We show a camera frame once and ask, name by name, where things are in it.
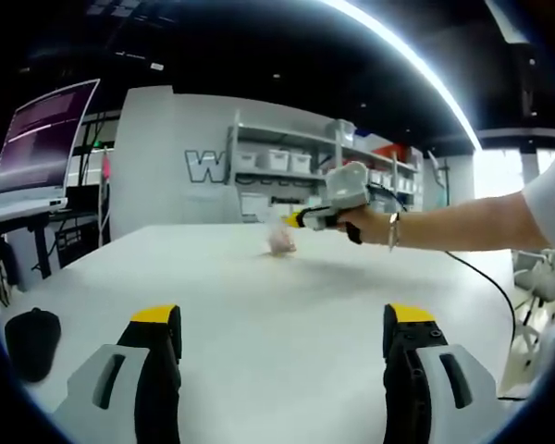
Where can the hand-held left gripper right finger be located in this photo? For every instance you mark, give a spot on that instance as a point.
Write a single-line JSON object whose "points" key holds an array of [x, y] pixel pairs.
{"points": [[476, 384]]}

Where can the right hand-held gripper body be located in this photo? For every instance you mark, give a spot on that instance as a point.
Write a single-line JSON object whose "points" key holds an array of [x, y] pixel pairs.
{"points": [[349, 185]]}

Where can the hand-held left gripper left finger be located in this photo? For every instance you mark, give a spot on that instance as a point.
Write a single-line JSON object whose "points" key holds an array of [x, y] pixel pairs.
{"points": [[88, 384]]}

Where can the black bag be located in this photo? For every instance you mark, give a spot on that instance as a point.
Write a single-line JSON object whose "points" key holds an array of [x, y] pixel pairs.
{"points": [[2, 268]]}

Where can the person's right hand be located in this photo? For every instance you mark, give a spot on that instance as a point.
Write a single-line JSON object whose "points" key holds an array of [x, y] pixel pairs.
{"points": [[374, 224]]}

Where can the grey metal shelving unit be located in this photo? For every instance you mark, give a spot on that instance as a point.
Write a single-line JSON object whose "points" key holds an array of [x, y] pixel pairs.
{"points": [[340, 152], [277, 135]]}

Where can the red and blue carton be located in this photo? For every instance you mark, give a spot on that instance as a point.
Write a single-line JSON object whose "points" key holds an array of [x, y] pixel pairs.
{"points": [[388, 149]]}

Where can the black pouch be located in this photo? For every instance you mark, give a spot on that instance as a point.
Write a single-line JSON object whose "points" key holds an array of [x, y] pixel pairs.
{"points": [[32, 344]]}

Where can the grey shelf with bins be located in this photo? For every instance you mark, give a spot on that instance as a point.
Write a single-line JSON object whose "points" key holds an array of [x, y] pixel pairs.
{"points": [[277, 159]]}

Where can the white office chair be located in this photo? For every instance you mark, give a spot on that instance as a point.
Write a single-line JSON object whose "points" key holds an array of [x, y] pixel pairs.
{"points": [[541, 282]]}

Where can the long ceiling light strip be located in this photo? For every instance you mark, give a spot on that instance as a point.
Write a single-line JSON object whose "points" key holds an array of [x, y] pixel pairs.
{"points": [[416, 57]]}

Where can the black computer case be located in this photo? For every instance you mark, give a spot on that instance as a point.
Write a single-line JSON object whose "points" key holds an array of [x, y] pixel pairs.
{"points": [[74, 238]]}

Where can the black monitor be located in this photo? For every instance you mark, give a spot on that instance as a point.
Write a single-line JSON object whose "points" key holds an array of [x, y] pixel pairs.
{"points": [[85, 199]]}

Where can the white standing desk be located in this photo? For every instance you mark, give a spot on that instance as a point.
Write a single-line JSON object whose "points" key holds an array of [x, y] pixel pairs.
{"points": [[14, 213]]}

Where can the purple screen monitor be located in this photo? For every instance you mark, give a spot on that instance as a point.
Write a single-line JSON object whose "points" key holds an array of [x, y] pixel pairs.
{"points": [[41, 139]]}

